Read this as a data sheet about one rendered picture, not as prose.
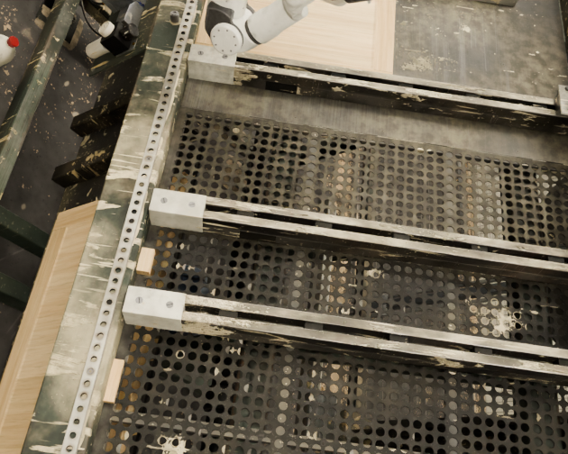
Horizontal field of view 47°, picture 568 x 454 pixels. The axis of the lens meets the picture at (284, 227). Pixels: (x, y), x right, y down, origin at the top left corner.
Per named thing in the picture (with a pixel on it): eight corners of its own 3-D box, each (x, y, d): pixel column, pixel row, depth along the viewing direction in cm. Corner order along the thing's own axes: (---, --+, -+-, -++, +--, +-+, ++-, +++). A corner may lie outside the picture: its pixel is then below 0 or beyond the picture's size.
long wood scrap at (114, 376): (114, 359, 138) (114, 358, 137) (124, 361, 138) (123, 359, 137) (104, 402, 134) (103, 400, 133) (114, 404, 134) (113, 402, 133)
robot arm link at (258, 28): (294, 30, 146) (233, 68, 158) (306, 11, 154) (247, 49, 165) (266, -10, 142) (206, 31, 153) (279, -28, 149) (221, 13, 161)
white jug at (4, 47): (-28, 41, 227) (6, 20, 216) (-4, 59, 234) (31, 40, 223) (-38, 61, 222) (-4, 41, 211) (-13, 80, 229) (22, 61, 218)
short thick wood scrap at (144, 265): (142, 250, 152) (142, 247, 150) (155, 252, 152) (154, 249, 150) (136, 273, 149) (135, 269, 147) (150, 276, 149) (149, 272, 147)
